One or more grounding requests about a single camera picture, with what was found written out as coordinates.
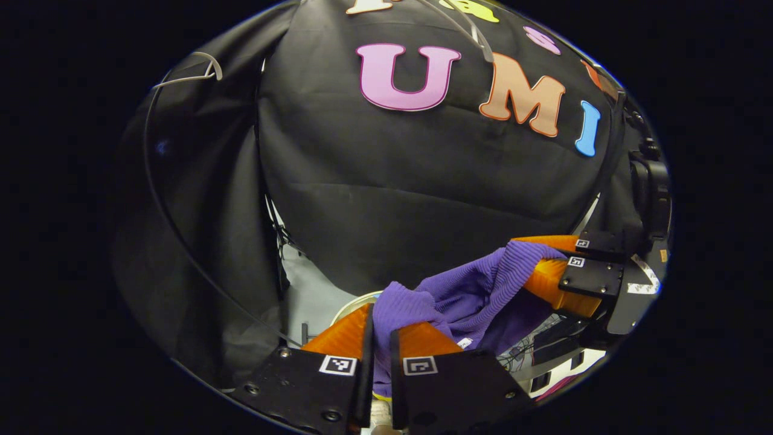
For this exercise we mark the purple ribbed shirt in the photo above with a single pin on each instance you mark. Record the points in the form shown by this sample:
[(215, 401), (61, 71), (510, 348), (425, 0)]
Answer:
[(471, 290)]

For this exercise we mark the black backdrop cloth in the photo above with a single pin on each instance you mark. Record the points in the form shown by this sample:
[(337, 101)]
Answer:
[(392, 181)]

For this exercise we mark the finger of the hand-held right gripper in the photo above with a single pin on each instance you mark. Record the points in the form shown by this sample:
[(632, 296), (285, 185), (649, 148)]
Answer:
[(601, 244), (589, 278)]

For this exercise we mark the black clothes rack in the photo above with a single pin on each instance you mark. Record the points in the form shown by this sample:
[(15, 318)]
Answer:
[(613, 145)]

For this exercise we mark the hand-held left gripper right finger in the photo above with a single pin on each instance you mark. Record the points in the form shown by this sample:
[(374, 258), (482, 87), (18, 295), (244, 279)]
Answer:
[(459, 386)]

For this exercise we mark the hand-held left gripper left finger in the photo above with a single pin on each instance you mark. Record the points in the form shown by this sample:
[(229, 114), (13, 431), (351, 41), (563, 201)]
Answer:
[(302, 386)]

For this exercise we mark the cream laundry hamper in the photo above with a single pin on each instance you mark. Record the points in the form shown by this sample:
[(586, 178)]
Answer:
[(350, 305)]

